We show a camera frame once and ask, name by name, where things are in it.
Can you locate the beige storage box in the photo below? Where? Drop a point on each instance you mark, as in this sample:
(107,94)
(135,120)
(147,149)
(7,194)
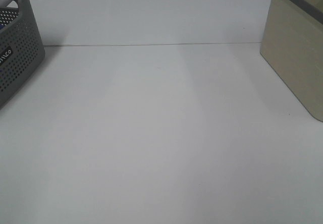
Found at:
(292,46)

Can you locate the grey perforated plastic basket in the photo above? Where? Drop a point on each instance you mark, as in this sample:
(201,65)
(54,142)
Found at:
(22,50)

